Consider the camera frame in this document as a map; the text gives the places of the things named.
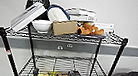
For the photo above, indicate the white bag with blue trim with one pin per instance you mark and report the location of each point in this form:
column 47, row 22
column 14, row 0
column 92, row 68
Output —
column 58, row 14

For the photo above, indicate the orange plush toy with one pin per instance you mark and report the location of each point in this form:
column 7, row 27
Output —
column 90, row 29

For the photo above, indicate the white box with print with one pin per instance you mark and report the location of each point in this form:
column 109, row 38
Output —
column 103, row 27

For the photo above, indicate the long white box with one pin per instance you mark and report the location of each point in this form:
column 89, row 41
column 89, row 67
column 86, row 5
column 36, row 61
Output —
column 28, row 17

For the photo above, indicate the white bowl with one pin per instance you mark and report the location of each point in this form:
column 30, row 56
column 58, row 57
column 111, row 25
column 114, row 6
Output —
column 42, row 25

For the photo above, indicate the long grey wall band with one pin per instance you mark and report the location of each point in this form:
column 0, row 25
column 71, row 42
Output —
column 137, row 54

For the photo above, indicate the white wall socket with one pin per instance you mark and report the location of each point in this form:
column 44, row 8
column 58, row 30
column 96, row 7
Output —
column 69, row 45
column 60, row 47

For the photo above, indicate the black framed picture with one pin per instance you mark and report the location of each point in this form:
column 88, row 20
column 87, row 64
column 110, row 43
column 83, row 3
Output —
column 37, row 0

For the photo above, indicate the brown cardboard box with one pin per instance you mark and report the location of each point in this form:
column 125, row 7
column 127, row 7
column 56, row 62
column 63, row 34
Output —
column 64, row 28

